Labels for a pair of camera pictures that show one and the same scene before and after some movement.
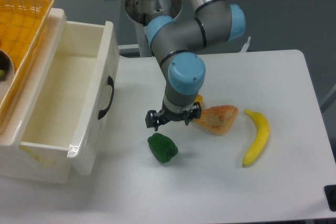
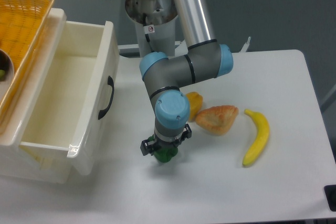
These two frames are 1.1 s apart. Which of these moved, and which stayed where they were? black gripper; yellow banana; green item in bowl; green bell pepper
Moved: black gripper
Stayed: yellow banana; green item in bowl; green bell pepper
